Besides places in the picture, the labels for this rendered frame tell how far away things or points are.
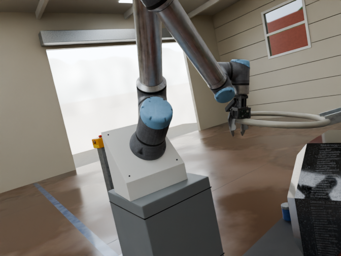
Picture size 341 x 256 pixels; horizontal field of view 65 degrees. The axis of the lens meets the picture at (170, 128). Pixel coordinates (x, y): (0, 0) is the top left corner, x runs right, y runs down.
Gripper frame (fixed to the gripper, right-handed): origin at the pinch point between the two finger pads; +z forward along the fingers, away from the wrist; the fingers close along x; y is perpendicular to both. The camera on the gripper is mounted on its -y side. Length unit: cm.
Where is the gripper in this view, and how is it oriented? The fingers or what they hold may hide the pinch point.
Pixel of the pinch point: (237, 133)
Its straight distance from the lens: 142.3
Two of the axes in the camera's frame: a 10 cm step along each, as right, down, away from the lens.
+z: 0.2, 9.9, 1.7
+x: 9.8, -0.6, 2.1
